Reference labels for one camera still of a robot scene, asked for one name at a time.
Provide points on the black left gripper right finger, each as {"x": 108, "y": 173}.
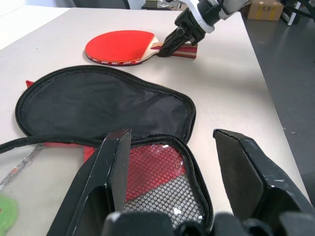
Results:
{"x": 248, "y": 172}

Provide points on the red table tennis paddle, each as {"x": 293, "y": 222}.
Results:
{"x": 115, "y": 45}

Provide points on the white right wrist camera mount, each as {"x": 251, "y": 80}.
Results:
{"x": 200, "y": 20}

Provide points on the black paddle case with mesh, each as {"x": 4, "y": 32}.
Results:
{"x": 98, "y": 108}

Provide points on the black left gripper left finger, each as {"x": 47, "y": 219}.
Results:
{"x": 97, "y": 172}

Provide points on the green round object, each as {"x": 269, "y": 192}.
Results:
{"x": 7, "y": 212}

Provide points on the aluminium frame with black legs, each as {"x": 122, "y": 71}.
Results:
{"x": 294, "y": 14}

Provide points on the brown cardboard box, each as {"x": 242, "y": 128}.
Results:
{"x": 265, "y": 9}

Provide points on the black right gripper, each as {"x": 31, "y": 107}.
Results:
{"x": 190, "y": 27}

